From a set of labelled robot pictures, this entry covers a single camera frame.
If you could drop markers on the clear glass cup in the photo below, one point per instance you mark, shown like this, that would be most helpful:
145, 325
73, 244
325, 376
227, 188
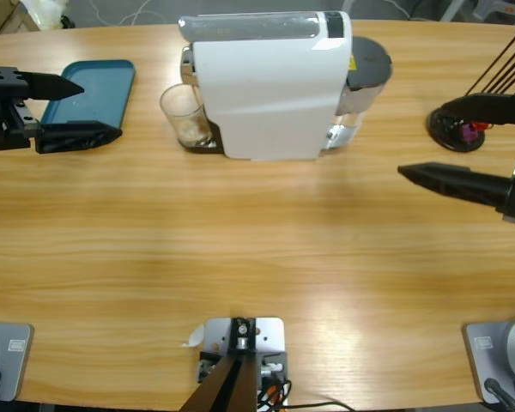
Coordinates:
184, 116

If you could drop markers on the white capsule coffee machine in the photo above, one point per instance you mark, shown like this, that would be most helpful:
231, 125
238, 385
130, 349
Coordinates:
274, 98

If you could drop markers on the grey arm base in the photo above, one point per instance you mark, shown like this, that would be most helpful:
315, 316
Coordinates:
10, 360
498, 356

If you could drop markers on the black capsule holder with rods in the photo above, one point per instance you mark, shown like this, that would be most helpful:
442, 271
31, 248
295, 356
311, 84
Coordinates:
448, 133

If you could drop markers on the teal plastic tray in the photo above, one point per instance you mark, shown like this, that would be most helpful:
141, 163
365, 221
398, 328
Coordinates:
103, 94

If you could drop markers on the white plastic bag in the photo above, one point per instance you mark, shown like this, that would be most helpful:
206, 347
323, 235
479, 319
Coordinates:
45, 12

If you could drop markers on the brown cardboard box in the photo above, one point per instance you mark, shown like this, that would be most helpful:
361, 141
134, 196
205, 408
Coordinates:
13, 17

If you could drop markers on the white plastic furniture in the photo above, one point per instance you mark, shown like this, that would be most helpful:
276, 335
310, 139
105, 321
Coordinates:
498, 10

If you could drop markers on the water tank with dark lid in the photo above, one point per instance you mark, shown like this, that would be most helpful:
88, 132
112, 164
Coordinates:
369, 60

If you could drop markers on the white paper tag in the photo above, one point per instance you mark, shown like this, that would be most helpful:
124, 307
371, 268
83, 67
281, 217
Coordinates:
194, 337

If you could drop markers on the white block with dark post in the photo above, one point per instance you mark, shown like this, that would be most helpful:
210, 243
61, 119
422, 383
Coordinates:
268, 339

